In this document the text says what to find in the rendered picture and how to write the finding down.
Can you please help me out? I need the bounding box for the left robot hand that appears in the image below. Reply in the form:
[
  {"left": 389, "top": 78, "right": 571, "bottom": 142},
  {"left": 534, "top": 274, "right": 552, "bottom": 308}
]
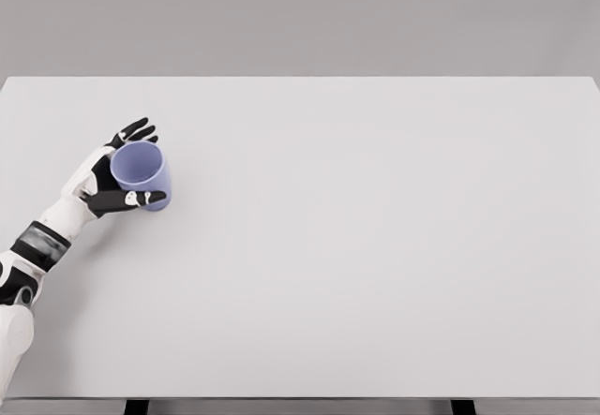
[{"left": 59, "top": 116, "right": 168, "bottom": 219}]

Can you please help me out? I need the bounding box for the lavender blue cup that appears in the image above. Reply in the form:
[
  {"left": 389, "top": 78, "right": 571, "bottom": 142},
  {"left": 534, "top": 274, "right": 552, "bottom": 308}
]
[{"left": 109, "top": 141, "right": 172, "bottom": 213}]

